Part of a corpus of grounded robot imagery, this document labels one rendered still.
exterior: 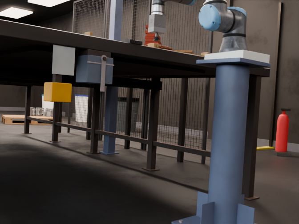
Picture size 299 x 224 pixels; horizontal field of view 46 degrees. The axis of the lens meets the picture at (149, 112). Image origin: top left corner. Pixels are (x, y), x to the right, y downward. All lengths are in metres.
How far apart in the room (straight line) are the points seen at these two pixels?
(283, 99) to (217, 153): 3.93
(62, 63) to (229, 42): 0.83
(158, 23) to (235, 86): 0.65
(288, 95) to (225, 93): 3.89
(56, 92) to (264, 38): 4.81
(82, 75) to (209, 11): 0.67
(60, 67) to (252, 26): 4.88
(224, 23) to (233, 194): 0.85
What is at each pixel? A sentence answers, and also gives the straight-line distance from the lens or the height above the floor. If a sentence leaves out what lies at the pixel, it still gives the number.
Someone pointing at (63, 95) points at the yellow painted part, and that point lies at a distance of 1.50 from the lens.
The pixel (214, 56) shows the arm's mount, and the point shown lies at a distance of 1.83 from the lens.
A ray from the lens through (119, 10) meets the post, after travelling 4.17.
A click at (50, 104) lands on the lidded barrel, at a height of 0.36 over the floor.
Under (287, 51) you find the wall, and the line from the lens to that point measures 5.74.
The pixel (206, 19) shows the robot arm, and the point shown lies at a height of 1.05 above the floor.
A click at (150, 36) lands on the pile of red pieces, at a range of 3.02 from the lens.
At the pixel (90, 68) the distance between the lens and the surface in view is 1.56.
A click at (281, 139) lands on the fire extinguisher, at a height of 0.21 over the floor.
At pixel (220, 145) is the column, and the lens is 1.81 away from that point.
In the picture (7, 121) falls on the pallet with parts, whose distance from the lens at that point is 7.45.
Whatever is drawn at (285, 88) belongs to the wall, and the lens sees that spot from 5.68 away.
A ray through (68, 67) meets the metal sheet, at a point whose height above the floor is 0.77.
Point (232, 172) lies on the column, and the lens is 1.83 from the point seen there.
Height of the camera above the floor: 0.66
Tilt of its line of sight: 2 degrees down
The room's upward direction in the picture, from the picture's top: 3 degrees clockwise
